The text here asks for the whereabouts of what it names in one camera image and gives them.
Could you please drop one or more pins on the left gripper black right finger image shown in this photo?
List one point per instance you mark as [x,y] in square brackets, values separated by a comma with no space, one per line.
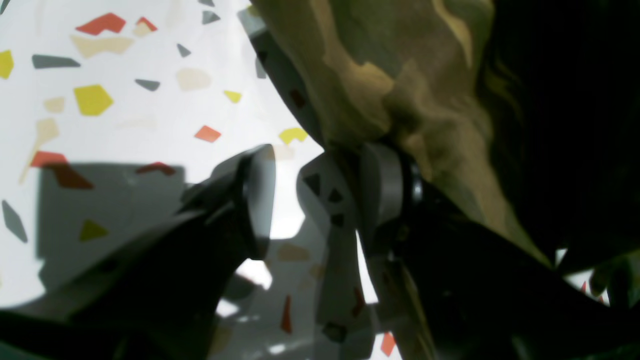
[476,296]

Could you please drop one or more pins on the left gripper white left finger image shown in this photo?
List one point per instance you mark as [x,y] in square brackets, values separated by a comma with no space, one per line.
[156,297]

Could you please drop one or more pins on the camouflage T-shirt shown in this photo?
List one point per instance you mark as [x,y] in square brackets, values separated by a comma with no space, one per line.
[525,113]

